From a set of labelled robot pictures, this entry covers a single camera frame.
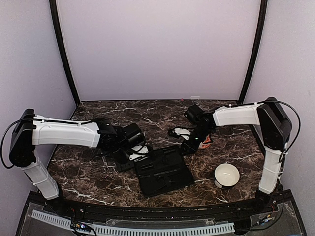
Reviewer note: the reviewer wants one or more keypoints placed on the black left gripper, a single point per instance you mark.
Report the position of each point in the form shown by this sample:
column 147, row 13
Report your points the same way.
column 123, row 167

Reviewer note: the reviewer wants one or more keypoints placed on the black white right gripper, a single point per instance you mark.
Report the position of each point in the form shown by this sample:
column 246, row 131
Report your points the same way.
column 191, row 147

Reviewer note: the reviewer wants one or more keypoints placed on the black zippered tool case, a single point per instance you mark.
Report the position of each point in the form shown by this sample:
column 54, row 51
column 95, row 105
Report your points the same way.
column 164, row 170

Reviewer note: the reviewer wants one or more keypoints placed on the silver scissors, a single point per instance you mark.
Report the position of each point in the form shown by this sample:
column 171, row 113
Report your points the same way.
column 108, row 171

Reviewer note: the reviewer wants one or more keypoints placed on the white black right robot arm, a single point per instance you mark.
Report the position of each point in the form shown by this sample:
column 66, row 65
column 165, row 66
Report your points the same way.
column 273, row 137

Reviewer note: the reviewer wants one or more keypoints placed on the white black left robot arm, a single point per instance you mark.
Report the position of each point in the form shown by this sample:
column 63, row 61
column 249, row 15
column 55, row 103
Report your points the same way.
column 31, row 131

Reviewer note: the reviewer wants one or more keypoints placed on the red patterned white bowl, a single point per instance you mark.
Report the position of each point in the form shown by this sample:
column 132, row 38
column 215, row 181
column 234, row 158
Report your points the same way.
column 205, row 144

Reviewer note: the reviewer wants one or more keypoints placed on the blue white bowl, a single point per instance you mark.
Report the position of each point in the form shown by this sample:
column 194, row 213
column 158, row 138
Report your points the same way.
column 226, row 176

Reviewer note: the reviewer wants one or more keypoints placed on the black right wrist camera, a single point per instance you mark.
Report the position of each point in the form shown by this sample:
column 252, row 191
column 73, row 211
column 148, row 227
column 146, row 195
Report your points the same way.
column 193, row 114

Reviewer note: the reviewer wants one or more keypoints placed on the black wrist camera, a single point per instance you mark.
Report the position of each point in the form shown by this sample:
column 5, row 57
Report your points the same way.
column 133, row 136
column 193, row 114

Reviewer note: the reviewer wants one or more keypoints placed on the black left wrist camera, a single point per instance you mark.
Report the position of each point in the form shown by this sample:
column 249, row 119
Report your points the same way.
column 133, row 136

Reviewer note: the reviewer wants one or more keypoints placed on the black front table rail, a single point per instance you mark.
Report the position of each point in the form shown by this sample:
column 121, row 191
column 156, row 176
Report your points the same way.
column 101, row 213

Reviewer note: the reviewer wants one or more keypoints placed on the white slotted cable duct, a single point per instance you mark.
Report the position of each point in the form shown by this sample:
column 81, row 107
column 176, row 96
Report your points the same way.
column 134, row 228

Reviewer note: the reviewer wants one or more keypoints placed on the black right frame post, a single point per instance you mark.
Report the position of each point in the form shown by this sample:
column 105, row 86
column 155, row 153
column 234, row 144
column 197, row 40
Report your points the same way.
column 255, row 50

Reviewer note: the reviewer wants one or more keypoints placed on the black frame post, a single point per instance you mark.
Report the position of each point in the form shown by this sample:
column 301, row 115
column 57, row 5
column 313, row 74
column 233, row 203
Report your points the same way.
column 62, row 51
column 255, row 50

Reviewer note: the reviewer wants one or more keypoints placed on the black left frame post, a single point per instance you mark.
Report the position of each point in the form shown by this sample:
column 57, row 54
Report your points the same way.
column 62, row 51

